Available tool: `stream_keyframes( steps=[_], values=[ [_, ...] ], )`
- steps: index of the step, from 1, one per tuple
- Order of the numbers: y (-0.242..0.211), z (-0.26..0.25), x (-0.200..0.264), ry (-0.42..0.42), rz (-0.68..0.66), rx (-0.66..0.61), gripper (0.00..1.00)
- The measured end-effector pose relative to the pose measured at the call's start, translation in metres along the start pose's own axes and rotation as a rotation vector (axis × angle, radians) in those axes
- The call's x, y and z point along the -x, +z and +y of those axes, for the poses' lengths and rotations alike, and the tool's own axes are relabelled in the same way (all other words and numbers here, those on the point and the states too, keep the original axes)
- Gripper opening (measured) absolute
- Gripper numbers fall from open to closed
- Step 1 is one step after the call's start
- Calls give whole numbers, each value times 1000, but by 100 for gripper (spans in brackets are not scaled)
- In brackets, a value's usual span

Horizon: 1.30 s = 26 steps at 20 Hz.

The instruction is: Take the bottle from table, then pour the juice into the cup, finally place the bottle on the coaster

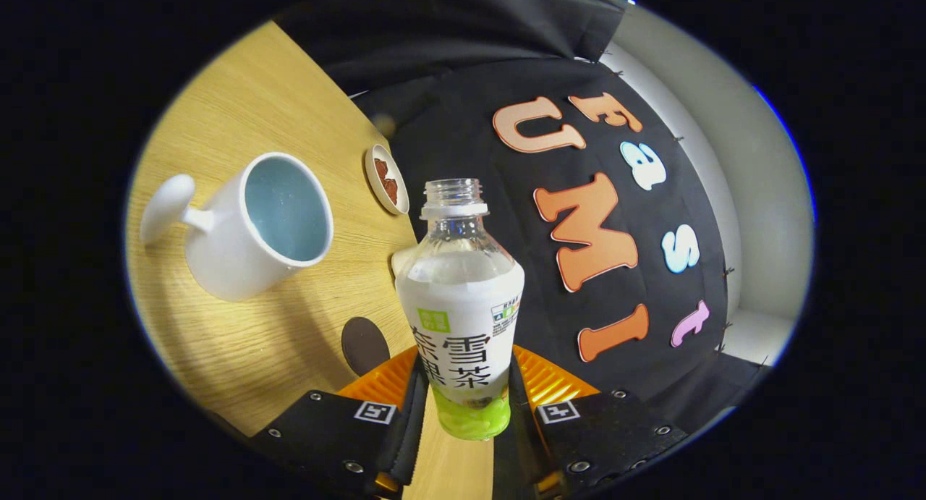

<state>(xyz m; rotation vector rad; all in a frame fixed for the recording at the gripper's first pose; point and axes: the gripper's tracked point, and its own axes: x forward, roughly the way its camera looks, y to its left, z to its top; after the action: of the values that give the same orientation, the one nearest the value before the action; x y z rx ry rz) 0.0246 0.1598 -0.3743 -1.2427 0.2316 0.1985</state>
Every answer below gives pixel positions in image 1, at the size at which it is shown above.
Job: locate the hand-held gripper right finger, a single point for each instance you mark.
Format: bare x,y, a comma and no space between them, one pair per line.
524,442

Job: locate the clear juice bottle white label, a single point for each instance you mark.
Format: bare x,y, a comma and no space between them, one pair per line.
459,319

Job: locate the wooden table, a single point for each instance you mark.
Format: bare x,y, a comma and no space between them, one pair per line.
253,355

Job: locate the dark round coaster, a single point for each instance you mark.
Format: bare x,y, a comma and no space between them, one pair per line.
364,344

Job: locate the white dish with red snacks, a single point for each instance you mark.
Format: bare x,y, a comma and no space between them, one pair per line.
385,178

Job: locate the white cup blue inside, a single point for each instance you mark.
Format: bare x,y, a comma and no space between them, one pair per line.
231,254

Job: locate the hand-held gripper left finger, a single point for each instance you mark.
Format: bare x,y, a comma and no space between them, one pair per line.
412,428

